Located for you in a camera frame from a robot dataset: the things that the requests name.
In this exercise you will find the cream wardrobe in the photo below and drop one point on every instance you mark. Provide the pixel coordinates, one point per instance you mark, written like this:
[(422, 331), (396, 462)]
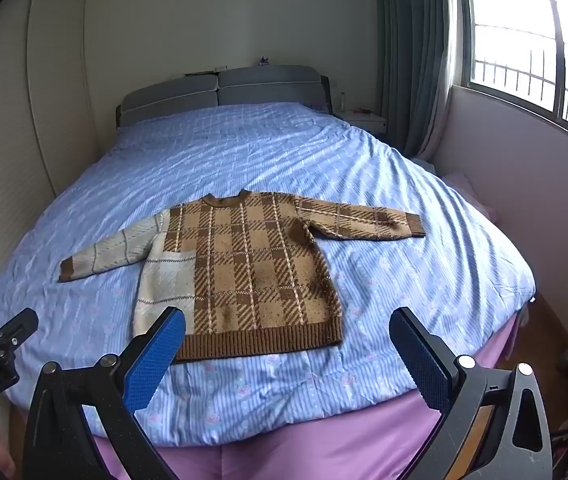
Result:
[(28, 125)]

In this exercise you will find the flat dark box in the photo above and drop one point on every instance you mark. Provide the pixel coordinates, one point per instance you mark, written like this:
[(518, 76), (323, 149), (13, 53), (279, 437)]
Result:
[(203, 71)]

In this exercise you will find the white nightstand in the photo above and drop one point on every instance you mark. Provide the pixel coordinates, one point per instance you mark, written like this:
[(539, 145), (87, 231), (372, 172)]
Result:
[(366, 120)]

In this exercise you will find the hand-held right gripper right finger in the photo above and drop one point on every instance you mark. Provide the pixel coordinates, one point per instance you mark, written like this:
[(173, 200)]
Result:
[(421, 360)]

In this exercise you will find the bed with blue floral quilt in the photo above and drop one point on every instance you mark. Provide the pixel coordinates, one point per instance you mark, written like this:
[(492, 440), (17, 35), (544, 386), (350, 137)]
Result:
[(274, 160)]

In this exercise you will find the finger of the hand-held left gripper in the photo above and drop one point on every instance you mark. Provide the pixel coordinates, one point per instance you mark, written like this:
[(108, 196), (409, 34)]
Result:
[(13, 330)]

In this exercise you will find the pink bed sheet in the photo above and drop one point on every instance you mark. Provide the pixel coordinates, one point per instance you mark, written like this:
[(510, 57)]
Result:
[(314, 450)]

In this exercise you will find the pink cloth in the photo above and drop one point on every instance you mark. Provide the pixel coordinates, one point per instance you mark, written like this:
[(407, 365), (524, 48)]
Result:
[(464, 190)]

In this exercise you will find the barred window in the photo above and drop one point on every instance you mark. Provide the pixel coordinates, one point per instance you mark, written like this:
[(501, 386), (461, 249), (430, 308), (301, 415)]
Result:
[(529, 35)]

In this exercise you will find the brown plaid knit sweater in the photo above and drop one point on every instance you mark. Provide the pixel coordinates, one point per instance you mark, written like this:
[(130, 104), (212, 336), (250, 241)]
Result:
[(259, 270)]

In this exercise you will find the grey padded headboard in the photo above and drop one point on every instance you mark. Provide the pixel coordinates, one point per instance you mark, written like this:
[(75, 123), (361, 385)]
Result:
[(254, 85)]

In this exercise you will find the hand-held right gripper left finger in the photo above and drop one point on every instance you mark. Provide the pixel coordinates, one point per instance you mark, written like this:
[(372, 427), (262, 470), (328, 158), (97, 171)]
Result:
[(156, 360)]

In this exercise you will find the grey curtain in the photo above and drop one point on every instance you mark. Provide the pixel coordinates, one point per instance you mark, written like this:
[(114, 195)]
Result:
[(414, 50)]

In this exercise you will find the small dark figurine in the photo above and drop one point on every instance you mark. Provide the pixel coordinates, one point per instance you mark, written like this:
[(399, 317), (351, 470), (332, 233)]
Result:
[(264, 61)]

